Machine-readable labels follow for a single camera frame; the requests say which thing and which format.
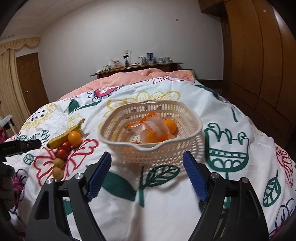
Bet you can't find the orange mandarin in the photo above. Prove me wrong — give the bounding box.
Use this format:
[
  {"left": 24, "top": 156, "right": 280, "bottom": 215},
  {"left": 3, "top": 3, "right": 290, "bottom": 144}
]
[{"left": 68, "top": 131, "right": 82, "bottom": 148}]

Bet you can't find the red cherry tomato far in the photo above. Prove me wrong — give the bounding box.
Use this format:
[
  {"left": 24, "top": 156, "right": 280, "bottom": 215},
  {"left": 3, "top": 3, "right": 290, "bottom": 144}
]
[{"left": 61, "top": 141, "right": 72, "bottom": 153}]

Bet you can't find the blue white mug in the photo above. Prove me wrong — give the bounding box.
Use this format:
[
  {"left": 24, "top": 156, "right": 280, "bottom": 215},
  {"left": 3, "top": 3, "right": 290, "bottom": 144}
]
[{"left": 147, "top": 52, "right": 154, "bottom": 64}]

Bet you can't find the snack bag on shelf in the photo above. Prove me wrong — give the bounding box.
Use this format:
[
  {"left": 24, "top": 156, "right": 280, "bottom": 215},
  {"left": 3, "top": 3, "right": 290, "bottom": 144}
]
[{"left": 111, "top": 60, "right": 125, "bottom": 69}]

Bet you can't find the brown longan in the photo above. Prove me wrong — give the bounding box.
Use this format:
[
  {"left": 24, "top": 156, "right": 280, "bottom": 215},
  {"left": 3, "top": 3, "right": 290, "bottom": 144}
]
[
  {"left": 53, "top": 158, "right": 65, "bottom": 169},
  {"left": 52, "top": 167, "right": 63, "bottom": 181}
]

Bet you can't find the black phone stand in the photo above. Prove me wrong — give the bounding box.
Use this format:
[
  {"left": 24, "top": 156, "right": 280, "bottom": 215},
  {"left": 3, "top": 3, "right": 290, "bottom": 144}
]
[{"left": 123, "top": 54, "right": 130, "bottom": 68}]

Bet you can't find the floral white duvet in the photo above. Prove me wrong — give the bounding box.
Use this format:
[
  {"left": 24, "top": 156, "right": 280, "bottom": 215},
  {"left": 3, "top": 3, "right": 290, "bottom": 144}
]
[{"left": 7, "top": 77, "right": 295, "bottom": 240}]

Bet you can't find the red cherry tomato near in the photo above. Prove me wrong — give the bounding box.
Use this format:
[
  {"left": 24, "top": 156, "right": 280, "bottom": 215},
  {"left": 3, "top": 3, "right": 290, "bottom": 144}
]
[{"left": 56, "top": 149, "right": 68, "bottom": 161}]

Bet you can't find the beige curtain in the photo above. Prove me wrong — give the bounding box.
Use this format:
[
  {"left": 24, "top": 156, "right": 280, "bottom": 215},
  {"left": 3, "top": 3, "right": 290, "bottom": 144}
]
[{"left": 0, "top": 37, "right": 41, "bottom": 130}]

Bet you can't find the wooden headboard shelf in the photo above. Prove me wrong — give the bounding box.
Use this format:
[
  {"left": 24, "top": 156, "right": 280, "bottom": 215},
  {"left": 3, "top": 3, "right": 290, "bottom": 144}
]
[{"left": 90, "top": 62, "right": 183, "bottom": 79}]

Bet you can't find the red cherry tomato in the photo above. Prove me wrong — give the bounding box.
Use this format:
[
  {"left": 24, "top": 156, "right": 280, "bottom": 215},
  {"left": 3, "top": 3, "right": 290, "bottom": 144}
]
[
  {"left": 56, "top": 149, "right": 68, "bottom": 161},
  {"left": 61, "top": 141, "right": 72, "bottom": 153}
]

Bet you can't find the wooden wardrobe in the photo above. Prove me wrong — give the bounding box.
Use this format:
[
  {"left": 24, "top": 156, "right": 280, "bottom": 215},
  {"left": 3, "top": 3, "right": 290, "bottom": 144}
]
[{"left": 199, "top": 0, "right": 295, "bottom": 158}]

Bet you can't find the pink blanket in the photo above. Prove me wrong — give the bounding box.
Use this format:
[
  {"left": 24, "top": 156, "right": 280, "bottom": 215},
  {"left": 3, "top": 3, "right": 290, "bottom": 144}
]
[{"left": 59, "top": 68, "right": 195, "bottom": 100}]

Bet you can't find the cream plastic basket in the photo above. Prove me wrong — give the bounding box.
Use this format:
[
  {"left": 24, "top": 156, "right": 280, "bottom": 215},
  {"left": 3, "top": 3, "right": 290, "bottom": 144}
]
[{"left": 99, "top": 100, "right": 203, "bottom": 165}]

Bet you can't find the plastic bag of oranges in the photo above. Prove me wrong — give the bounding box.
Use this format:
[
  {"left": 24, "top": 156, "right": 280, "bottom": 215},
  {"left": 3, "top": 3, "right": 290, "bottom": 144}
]
[{"left": 125, "top": 112, "right": 178, "bottom": 144}]

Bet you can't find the wooden door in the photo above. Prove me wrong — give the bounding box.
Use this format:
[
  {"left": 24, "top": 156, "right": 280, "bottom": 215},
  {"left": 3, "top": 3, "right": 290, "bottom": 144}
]
[{"left": 16, "top": 53, "right": 49, "bottom": 114}]

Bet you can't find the yellow banana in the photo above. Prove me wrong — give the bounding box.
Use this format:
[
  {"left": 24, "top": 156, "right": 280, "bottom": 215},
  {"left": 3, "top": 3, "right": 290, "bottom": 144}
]
[{"left": 47, "top": 118, "right": 85, "bottom": 150}]

